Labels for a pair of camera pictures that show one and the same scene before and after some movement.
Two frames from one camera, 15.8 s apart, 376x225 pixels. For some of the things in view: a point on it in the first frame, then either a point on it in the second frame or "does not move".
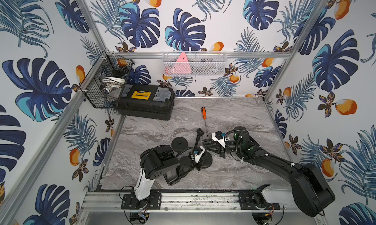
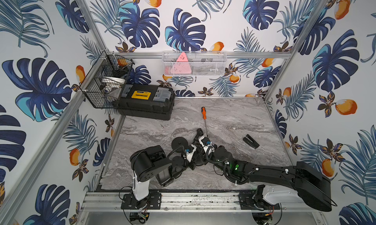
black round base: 179,144 does not move
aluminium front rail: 110,204 does not move
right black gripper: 216,148 to 216,150
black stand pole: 199,132 does not move
